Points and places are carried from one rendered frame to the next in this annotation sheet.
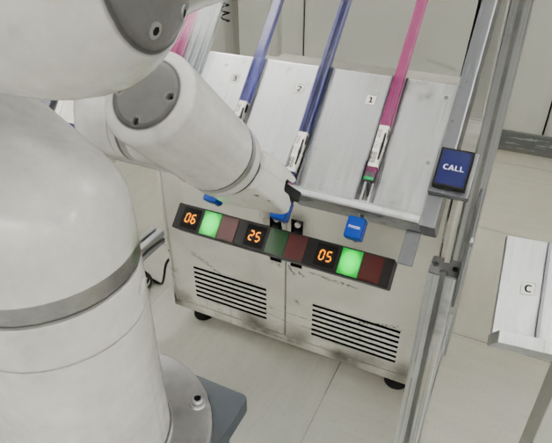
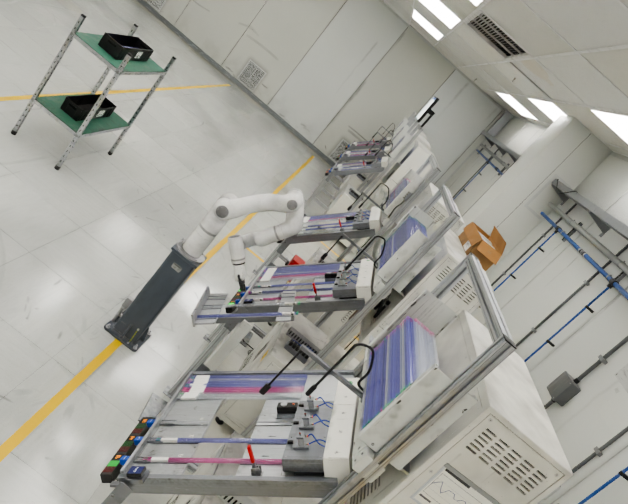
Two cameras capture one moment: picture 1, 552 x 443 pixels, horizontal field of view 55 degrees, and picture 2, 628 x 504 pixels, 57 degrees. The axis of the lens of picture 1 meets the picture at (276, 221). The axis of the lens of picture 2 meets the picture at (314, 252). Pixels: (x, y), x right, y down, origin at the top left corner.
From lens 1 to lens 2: 3.09 m
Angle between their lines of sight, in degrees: 55
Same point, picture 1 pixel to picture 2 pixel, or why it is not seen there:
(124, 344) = (199, 236)
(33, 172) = (212, 219)
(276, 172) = (238, 269)
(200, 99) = (234, 240)
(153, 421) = (192, 249)
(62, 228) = (207, 222)
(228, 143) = (234, 251)
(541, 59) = not seen: outside the picture
